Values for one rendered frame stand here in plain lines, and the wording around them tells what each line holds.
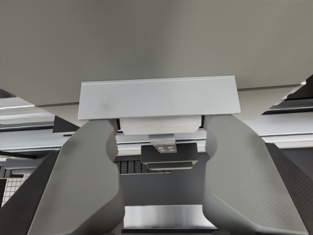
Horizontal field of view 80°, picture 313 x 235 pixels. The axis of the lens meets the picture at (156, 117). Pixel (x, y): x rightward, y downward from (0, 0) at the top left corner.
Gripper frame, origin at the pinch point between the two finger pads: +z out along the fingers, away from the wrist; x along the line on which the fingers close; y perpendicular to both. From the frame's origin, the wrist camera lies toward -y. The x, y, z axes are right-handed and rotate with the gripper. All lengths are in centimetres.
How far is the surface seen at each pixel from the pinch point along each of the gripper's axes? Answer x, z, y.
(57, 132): -12.0, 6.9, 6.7
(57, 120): -12.3, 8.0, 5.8
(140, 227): -2.5, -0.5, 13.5
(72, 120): -8.1, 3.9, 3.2
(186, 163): 5.0, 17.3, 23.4
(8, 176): -51, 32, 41
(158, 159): -0.8, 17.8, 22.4
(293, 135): 29.5, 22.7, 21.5
